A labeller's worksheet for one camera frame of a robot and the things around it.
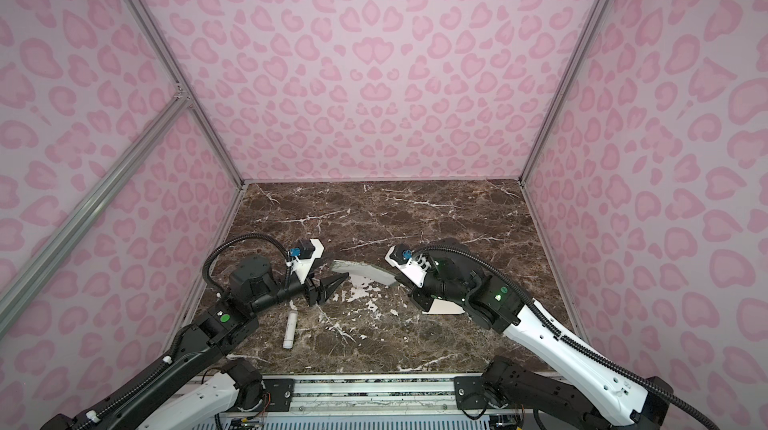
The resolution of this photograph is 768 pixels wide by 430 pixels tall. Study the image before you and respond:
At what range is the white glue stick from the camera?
82cm

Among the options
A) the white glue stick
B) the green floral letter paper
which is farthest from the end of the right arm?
the white glue stick

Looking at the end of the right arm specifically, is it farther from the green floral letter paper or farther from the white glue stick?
the white glue stick
